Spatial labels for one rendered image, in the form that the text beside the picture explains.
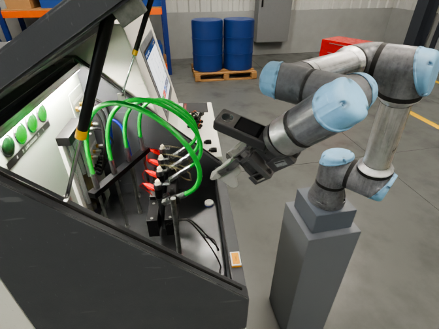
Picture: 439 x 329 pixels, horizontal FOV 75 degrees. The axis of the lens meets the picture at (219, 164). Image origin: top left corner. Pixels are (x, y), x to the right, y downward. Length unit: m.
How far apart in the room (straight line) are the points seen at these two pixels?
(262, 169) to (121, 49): 0.78
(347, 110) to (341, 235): 0.92
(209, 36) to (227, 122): 5.06
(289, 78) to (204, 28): 5.02
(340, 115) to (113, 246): 0.52
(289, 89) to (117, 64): 0.77
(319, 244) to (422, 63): 0.76
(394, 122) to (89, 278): 0.92
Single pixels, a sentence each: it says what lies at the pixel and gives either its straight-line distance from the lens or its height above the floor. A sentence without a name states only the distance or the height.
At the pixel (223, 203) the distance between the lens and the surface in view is 1.12.
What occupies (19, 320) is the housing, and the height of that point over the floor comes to 0.95.
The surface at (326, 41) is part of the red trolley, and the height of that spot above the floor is 0.84.
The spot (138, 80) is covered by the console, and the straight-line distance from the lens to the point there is 1.21.
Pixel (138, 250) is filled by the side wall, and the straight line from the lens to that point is 0.69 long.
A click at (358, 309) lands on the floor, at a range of 2.12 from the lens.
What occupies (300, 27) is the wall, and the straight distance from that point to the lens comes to 8.18.
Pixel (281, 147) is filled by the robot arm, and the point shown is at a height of 1.44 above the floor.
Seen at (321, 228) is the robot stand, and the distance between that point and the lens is 1.27.
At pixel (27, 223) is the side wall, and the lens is 0.68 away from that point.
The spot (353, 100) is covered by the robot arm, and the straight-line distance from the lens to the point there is 0.46.
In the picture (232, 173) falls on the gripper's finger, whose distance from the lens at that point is 0.63.
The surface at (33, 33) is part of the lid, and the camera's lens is 0.46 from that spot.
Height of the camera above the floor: 1.69
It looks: 34 degrees down
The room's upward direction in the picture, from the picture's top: straight up
